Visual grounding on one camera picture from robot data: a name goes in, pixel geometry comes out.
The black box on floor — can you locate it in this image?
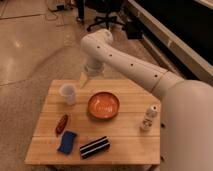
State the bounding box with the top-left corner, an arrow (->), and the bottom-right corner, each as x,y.
125,22 -> 143,39

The blue sponge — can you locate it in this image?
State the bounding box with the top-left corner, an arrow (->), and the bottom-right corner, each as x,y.
58,131 -> 77,155

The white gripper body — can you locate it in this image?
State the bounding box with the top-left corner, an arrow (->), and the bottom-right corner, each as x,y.
84,57 -> 104,77

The orange ceramic bowl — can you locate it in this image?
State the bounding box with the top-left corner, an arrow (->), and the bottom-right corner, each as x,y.
87,92 -> 120,119

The small white bottle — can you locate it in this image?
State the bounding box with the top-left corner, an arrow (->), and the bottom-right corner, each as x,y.
140,105 -> 158,131

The red brown sausage toy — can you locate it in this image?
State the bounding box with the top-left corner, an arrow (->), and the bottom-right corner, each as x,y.
55,114 -> 68,135

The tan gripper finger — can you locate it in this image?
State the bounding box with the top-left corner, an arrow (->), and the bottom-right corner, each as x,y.
79,72 -> 89,88

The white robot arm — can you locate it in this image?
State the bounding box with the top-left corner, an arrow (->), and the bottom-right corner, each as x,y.
81,29 -> 213,171

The black office chair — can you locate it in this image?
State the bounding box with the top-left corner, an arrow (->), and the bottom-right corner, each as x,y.
85,0 -> 124,31

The wooden table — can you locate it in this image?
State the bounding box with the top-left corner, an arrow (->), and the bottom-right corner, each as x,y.
25,79 -> 160,166

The black white striped block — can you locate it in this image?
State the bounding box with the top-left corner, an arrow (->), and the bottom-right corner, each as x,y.
79,136 -> 110,159

